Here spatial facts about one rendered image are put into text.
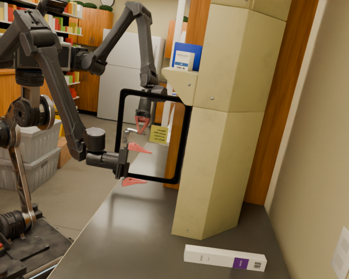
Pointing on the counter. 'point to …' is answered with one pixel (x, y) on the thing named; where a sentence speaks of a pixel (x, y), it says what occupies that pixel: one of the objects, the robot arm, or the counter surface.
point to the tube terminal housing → (226, 118)
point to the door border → (180, 135)
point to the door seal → (181, 137)
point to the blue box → (189, 52)
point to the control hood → (182, 83)
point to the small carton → (184, 61)
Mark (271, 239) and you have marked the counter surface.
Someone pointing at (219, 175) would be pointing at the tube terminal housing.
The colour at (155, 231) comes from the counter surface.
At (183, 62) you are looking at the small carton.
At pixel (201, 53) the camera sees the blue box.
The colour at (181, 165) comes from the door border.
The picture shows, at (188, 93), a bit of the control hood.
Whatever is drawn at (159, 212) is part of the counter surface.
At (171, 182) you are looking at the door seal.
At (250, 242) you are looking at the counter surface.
